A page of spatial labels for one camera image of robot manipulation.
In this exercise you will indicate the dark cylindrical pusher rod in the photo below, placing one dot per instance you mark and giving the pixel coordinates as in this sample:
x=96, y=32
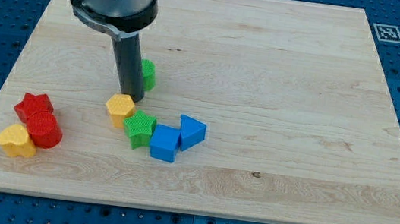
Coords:
x=129, y=66

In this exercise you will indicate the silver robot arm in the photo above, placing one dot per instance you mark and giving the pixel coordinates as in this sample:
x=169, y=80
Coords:
x=122, y=20

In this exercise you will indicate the blue cube block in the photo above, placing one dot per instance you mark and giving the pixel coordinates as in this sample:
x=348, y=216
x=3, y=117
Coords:
x=165, y=143

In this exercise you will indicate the blue triangle block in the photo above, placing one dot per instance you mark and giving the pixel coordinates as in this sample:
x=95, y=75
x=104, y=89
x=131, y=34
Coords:
x=192, y=132

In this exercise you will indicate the green cylinder block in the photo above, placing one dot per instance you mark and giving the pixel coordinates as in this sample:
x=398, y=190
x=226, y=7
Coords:
x=149, y=74

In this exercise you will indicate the yellow hexagon block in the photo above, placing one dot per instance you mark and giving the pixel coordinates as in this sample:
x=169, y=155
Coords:
x=120, y=107

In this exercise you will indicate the green star block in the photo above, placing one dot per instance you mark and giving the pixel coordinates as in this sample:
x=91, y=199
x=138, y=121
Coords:
x=140, y=128

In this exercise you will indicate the red star block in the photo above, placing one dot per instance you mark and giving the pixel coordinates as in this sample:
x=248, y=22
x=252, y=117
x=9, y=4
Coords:
x=31, y=105

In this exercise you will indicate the red cylinder block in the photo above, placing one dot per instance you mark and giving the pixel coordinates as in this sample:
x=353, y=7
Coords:
x=44, y=130

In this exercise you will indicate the wooden board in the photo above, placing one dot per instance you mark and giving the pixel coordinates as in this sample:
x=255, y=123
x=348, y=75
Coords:
x=300, y=125

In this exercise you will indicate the yellow heart block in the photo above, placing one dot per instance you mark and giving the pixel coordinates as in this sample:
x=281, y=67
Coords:
x=15, y=141

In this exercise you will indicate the white fiducial marker tag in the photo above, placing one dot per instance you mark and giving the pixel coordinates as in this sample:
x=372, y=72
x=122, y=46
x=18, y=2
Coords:
x=387, y=33

